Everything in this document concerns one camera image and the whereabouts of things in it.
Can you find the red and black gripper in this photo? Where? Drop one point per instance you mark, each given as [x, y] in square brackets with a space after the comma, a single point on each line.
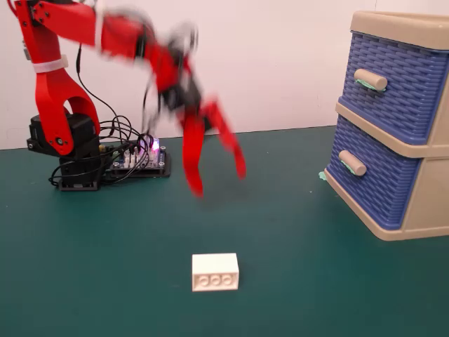
[175, 80]

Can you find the white toy brick cube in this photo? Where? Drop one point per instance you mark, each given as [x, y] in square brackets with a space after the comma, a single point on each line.
[214, 268]

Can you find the red robot arm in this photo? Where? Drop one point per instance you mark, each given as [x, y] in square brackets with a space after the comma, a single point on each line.
[45, 91]

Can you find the controller circuit board with LEDs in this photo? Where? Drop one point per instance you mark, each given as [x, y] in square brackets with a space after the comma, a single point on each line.
[154, 165]

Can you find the green putty blob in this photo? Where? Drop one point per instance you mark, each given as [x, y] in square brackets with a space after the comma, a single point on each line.
[322, 175]

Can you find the white zip tie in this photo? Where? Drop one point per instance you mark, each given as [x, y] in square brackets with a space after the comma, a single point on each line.
[99, 28]

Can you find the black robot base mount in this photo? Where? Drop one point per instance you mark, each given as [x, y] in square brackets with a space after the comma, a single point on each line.
[80, 165]

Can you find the beige plastic drawer cabinet frame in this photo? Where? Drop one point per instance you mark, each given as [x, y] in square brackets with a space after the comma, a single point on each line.
[433, 196]

